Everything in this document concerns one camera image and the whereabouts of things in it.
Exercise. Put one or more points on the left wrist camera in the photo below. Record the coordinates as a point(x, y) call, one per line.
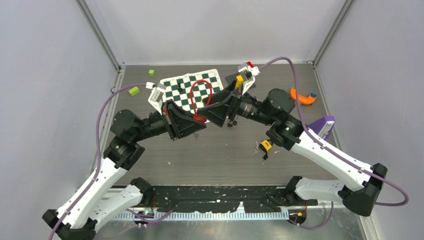
point(155, 98)

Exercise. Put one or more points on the green white chess mat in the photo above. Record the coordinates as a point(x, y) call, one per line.
point(196, 87)

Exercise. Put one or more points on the black keys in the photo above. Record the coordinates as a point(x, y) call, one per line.
point(231, 123)

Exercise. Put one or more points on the small green cube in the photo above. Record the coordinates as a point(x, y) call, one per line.
point(151, 72)

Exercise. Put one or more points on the dark grey building baseplate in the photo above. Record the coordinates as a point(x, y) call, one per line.
point(250, 82)

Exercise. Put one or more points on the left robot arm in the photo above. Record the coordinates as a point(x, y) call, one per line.
point(83, 215)

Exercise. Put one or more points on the light green block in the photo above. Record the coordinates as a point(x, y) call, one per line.
point(134, 91)

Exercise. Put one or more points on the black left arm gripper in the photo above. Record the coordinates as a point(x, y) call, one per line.
point(180, 122)

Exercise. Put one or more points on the orange curved toy track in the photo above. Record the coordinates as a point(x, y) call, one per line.
point(304, 100)

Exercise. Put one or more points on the yellow building block tower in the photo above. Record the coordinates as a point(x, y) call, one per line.
point(239, 81)

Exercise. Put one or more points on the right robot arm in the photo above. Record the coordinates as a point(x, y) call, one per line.
point(357, 185)

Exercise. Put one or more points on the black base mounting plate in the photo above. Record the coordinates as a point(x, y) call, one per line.
point(222, 199)

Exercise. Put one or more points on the yellow black key fob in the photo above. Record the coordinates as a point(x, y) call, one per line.
point(263, 146)

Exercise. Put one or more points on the purple white device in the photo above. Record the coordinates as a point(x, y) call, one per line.
point(323, 126)

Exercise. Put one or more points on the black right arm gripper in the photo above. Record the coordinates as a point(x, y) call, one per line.
point(217, 112)

